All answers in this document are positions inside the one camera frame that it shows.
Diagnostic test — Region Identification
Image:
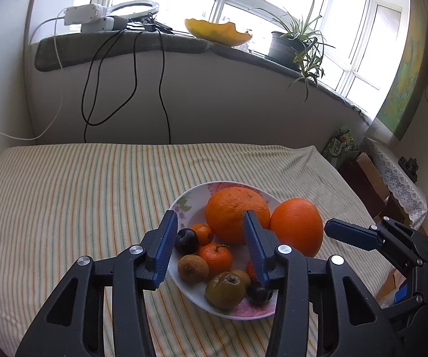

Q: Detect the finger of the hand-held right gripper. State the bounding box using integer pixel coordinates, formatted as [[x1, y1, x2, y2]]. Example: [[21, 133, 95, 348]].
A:
[[324, 216, 428, 268]]

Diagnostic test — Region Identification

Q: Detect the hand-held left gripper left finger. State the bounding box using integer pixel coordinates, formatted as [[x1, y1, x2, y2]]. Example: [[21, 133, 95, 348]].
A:
[[15, 210, 178, 357]]

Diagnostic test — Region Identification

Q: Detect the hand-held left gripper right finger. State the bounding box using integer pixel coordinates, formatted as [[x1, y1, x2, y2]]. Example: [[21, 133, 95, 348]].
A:
[[244, 210, 401, 357]]

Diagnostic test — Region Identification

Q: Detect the dark plum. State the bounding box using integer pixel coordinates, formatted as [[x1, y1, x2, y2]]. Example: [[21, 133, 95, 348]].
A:
[[174, 228, 200, 255], [247, 282, 274, 304]]

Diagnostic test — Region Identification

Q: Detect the brown kiwi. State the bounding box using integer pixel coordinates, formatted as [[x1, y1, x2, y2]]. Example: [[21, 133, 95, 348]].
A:
[[177, 255, 210, 283]]

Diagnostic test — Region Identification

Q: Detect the tangerine with stem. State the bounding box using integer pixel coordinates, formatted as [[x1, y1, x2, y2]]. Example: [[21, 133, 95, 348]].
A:
[[198, 243, 234, 281]]

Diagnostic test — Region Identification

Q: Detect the large smooth orange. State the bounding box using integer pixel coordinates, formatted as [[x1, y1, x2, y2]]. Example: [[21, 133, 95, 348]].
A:
[[269, 198, 324, 258]]

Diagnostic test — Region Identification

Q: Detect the white floral plate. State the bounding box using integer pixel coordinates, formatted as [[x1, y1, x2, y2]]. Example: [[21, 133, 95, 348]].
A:
[[168, 181, 285, 320]]

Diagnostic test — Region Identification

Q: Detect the large orange with navel dot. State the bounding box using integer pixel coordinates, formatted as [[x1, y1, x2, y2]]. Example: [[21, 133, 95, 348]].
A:
[[204, 188, 271, 246]]

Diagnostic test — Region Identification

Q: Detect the green brown fruit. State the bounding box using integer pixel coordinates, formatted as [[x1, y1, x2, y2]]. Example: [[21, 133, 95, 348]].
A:
[[204, 271, 247, 310]]

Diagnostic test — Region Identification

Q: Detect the cardboard box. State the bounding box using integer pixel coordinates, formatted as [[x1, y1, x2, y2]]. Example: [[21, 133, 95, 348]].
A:
[[354, 152, 390, 203]]

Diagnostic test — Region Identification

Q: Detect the white lace tablecloth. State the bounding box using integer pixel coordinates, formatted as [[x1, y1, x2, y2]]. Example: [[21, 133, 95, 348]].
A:
[[363, 139, 428, 231]]

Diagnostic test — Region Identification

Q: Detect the green printed bag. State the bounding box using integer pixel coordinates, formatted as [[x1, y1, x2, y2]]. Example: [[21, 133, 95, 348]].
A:
[[324, 126, 359, 168]]

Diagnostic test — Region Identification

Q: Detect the dark figurine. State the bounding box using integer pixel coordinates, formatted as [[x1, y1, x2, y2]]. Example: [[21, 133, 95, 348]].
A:
[[399, 155, 420, 181]]

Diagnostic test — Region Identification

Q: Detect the striped bed sheet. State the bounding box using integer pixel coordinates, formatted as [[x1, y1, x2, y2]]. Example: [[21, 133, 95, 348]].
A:
[[0, 142, 397, 357]]

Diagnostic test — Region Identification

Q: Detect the potted spider plant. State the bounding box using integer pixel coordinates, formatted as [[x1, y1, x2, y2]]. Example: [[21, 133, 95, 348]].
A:
[[253, 0, 335, 103]]

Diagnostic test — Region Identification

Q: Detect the grey windowsill cover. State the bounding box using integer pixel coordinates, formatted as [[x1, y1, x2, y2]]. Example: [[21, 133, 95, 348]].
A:
[[35, 32, 373, 127]]

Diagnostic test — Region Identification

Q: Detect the yellow wavy bowl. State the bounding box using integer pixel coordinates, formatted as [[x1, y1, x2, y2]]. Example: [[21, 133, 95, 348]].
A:
[[184, 18, 254, 48]]

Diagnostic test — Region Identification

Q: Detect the black power adapter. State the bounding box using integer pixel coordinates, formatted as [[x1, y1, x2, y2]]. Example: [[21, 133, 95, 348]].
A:
[[126, 18, 174, 35]]

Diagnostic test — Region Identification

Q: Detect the white power strip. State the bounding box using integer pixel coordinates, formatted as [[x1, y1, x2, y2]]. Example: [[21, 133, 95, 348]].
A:
[[63, 4, 103, 26], [81, 17, 127, 33]]

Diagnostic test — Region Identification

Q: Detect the looped black cable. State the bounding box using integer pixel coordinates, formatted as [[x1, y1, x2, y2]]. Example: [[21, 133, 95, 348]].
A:
[[81, 30, 139, 127]]

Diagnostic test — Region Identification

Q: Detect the long black cable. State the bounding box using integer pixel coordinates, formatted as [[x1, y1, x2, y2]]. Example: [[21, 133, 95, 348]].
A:
[[157, 32, 172, 144]]

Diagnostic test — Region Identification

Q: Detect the yellow green wall painting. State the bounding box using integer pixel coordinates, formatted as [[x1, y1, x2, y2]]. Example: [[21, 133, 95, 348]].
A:
[[379, 0, 428, 142]]

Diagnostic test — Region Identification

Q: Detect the white cable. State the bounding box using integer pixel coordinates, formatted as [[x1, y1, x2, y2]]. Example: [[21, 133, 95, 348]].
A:
[[0, 11, 68, 140]]

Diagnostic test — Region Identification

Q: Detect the white ring light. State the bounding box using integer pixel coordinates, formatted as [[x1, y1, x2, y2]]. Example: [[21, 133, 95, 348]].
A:
[[108, 0, 160, 26]]

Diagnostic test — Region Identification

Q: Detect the white window frame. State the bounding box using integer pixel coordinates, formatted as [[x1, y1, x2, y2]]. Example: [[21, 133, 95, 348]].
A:
[[84, 0, 404, 116]]

